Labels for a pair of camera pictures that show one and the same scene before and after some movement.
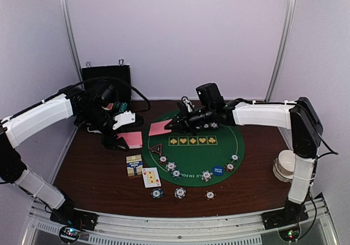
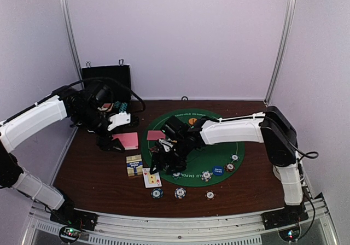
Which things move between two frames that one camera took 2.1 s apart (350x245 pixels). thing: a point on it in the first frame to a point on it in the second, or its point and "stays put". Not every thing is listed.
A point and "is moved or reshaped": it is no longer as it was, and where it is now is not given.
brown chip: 229,167 stays put
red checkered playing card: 158,128 to 155,135
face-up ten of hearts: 151,177 stays put
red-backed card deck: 133,139 is moved or reshaped
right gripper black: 181,122 to 178,167
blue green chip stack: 157,193 stays put
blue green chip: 234,157 stays put
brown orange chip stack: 210,194 stays put
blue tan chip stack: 180,192 stays put
